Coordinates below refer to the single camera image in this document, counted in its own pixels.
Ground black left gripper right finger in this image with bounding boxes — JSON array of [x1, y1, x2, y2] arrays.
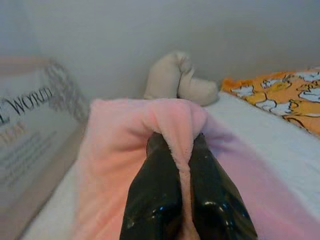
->
[[187, 132, 259, 240]]

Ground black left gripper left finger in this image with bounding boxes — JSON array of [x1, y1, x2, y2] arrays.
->
[[119, 131, 185, 240]]

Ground pink fleece pillow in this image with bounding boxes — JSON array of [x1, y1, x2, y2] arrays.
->
[[72, 97, 320, 240]]

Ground small beige plush pillow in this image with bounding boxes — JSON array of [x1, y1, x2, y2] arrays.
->
[[177, 72, 220, 107]]

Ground large beige plush pillow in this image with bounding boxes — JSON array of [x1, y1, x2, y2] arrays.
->
[[143, 51, 193, 101]]

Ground yellow cartoon egg print blanket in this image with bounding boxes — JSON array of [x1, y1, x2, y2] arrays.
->
[[221, 66, 320, 137]]

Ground white printed wall poster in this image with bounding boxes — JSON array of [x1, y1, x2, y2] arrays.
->
[[0, 58, 88, 208]]

